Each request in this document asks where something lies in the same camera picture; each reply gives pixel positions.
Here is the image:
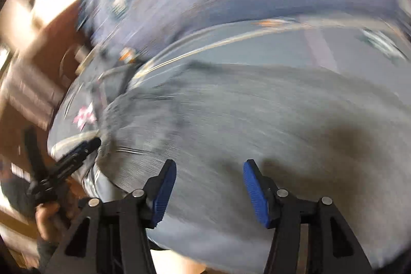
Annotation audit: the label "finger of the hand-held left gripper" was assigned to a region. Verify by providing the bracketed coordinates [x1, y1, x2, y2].
[45, 137, 102, 180]
[25, 127, 46, 180]

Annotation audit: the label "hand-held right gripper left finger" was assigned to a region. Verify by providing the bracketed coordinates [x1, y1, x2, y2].
[43, 160, 177, 274]

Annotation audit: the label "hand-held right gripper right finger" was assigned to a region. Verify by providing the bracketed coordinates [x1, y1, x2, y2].
[243, 160, 375, 274]

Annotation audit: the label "grey pants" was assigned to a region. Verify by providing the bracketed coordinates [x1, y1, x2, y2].
[96, 60, 411, 265]

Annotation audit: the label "person's left hand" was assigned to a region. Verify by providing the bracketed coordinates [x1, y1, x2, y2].
[35, 202, 70, 242]

